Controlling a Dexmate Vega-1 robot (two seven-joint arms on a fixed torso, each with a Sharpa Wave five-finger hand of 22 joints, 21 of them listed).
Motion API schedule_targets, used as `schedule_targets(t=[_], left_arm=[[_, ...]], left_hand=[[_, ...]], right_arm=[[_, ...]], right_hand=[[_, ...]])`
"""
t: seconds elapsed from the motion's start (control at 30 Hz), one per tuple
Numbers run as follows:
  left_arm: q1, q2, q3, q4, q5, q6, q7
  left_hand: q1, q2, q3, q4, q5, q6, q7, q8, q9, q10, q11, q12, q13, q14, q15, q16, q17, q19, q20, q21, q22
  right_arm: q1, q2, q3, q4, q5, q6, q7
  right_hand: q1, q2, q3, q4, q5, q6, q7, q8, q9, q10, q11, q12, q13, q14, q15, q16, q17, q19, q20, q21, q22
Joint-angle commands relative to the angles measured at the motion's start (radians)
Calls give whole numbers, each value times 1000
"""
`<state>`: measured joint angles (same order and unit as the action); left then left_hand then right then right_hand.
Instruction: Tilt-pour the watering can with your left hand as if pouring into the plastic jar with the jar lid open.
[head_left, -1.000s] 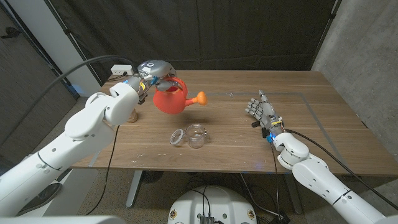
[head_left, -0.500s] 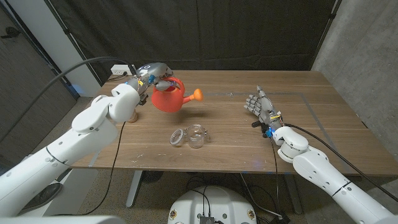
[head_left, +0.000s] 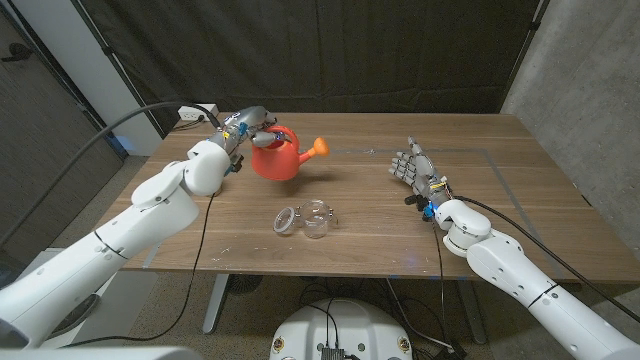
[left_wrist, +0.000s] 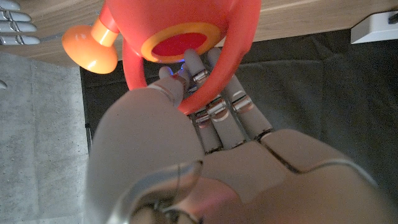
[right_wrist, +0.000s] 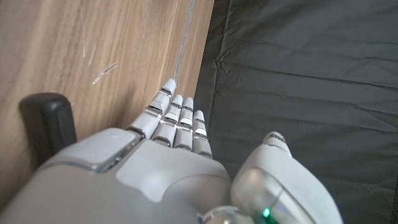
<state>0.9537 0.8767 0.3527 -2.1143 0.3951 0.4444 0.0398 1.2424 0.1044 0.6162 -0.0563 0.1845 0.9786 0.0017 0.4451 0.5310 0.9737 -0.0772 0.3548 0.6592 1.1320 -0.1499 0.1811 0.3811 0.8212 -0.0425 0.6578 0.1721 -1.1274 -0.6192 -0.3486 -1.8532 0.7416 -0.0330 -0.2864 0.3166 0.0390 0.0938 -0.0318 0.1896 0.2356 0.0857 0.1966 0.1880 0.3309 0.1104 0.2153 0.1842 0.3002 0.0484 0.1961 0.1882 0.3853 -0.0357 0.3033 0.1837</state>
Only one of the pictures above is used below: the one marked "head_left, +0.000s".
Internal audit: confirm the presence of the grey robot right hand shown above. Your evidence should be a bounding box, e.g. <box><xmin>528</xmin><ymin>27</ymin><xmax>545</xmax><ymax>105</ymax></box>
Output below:
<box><xmin>388</xmin><ymin>135</ymin><xmax>451</xmax><ymax>207</ymax></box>

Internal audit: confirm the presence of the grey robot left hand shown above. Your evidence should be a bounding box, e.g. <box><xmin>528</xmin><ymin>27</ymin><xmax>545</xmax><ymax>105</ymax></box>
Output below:
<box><xmin>214</xmin><ymin>105</ymin><xmax>279</xmax><ymax>156</ymax></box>

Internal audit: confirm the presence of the orange plastic watering can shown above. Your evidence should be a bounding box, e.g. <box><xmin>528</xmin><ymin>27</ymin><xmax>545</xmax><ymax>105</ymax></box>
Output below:
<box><xmin>250</xmin><ymin>124</ymin><xmax>331</xmax><ymax>182</ymax></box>

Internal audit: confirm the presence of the clear hinged jar lid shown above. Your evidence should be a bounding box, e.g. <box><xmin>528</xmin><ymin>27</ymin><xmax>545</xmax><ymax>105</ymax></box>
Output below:
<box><xmin>272</xmin><ymin>206</ymin><xmax>297</xmax><ymax>235</ymax></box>

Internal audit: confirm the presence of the clear plastic jar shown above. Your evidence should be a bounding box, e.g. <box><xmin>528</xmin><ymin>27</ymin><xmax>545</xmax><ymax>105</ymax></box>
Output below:
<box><xmin>298</xmin><ymin>199</ymin><xmax>339</xmax><ymax>240</ymax></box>

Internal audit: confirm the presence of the black curved bar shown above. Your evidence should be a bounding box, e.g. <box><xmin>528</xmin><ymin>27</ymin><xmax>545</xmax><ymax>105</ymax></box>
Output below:
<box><xmin>403</xmin><ymin>193</ymin><xmax>432</xmax><ymax>221</ymax></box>

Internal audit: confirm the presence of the grey tape outline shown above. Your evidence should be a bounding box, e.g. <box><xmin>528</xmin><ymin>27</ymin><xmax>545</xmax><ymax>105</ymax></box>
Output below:
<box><xmin>142</xmin><ymin>147</ymin><xmax>569</xmax><ymax>271</ymax></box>

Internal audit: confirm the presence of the white power outlet box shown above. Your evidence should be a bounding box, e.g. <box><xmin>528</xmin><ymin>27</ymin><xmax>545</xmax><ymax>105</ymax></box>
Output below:
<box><xmin>177</xmin><ymin>103</ymin><xmax>220</xmax><ymax>123</ymax></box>

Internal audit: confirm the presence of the black backdrop curtain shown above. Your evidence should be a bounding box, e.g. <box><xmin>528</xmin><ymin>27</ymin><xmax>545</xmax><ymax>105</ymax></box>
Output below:
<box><xmin>74</xmin><ymin>0</ymin><xmax>544</xmax><ymax>136</ymax></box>

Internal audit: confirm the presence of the black backdrop stand pole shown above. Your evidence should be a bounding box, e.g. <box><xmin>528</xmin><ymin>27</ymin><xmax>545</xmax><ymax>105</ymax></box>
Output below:
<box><xmin>499</xmin><ymin>0</ymin><xmax>550</xmax><ymax>114</ymax></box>
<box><xmin>72</xmin><ymin>0</ymin><xmax>166</xmax><ymax>139</ymax></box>

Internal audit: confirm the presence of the grey table leg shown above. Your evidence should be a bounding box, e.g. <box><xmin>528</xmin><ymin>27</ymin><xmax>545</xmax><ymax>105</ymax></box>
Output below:
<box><xmin>455</xmin><ymin>279</ymin><xmax>489</xmax><ymax>345</ymax></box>

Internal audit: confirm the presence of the black round fan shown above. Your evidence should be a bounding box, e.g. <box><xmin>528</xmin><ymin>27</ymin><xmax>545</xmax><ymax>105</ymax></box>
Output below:
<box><xmin>227</xmin><ymin>273</ymin><xmax>264</xmax><ymax>296</ymax></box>

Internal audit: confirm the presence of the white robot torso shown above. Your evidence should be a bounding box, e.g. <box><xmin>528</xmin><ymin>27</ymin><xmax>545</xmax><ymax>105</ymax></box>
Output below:
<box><xmin>269</xmin><ymin>298</ymin><xmax>414</xmax><ymax>360</ymax></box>

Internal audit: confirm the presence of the black power adapter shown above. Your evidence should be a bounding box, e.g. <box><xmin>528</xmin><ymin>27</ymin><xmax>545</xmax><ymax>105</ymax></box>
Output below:
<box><xmin>433</xmin><ymin>341</ymin><xmax>469</xmax><ymax>360</ymax></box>

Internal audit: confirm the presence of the white table leg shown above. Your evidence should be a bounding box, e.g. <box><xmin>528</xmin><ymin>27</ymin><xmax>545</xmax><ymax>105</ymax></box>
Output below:
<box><xmin>202</xmin><ymin>273</ymin><xmax>231</xmax><ymax>335</ymax></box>

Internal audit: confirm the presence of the dark wooden door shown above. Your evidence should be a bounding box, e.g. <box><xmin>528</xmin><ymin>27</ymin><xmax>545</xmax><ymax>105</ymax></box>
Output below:
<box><xmin>0</xmin><ymin>9</ymin><xmax>126</xmax><ymax>281</ymax></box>

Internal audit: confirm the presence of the white floor platform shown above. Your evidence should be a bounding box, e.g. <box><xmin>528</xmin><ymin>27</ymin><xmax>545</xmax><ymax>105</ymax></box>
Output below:
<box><xmin>39</xmin><ymin>247</ymin><xmax>159</xmax><ymax>349</ymax></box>

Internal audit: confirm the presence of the black outlet power cord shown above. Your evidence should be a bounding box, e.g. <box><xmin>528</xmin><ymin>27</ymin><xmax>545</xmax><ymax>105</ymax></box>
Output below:
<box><xmin>172</xmin><ymin>115</ymin><xmax>206</xmax><ymax>132</ymax></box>

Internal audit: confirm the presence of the thin black right arm wire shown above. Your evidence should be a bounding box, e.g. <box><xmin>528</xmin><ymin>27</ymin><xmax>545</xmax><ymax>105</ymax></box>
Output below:
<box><xmin>430</xmin><ymin>219</ymin><xmax>449</xmax><ymax>346</ymax></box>

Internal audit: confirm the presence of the thin black arm wire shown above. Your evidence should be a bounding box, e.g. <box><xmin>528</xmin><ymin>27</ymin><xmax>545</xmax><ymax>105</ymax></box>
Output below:
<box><xmin>430</xmin><ymin>219</ymin><xmax>449</xmax><ymax>346</ymax></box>
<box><xmin>62</xmin><ymin>192</ymin><xmax>217</xmax><ymax>349</ymax></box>

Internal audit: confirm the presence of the thin black left arm wire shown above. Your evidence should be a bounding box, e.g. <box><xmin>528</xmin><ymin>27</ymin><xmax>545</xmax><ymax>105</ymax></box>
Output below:
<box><xmin>62</xmin><ymin>192</ymin><xmax>217</xmax><ymax>349</ymax></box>

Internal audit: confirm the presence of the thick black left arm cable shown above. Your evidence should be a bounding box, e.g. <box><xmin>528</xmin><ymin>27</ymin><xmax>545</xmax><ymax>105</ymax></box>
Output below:
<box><xmin>0</xmin><ymin>101</ymin><xmax>222</xmax><ymax>249</ymax></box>

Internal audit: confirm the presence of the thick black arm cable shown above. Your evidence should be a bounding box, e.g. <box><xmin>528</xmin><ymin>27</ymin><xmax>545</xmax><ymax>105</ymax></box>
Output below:
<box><xmin>0</xmin><ymin>101</ymin><xmax>222</xmax><ymax>249</ymax></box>
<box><xmin>452</xmin><ymin>193</ymin><xmax>640</xmax><ymax>324</ymax></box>

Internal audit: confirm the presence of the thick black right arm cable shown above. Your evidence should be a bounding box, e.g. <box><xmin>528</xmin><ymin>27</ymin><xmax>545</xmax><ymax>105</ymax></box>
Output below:
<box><xmin>452</xmin><ymin>193</ymin><xmax>640</xmax><ymax>324</ymax></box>

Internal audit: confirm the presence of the black torso cable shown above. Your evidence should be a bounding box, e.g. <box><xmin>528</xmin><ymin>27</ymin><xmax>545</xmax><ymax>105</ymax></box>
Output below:
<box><xmin>303</xmin><ymin>302</ymin><xmax>341</xmax><ymax>349</ymax></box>

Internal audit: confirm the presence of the black door handle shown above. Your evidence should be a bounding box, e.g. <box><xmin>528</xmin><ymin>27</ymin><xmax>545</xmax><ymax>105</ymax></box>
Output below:
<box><xmin>0</xmin><ymin>42</ymin><xmax>34</xmax><ymax>64</ymax></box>

